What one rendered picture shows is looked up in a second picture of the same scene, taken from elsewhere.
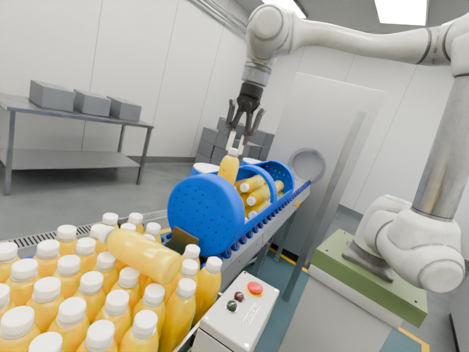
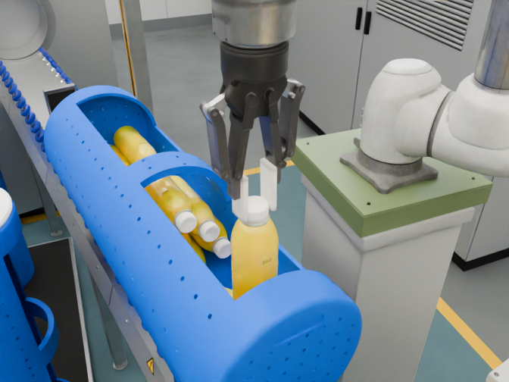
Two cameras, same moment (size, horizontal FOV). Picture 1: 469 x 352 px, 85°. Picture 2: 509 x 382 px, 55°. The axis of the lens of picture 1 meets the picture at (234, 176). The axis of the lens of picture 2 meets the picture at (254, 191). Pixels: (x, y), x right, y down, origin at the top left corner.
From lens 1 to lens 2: 0.80 m
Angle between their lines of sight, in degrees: 53
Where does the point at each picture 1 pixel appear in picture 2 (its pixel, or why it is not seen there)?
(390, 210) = (423, 94)
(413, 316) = (482, 195)
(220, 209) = (329, 329)
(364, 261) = (406, 176)
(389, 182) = not seen: outside the picture
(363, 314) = (434, 235)
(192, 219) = not seen: outside the picture
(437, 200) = not seen: outside the picture
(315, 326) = (385, 292)
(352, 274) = (416, 208)
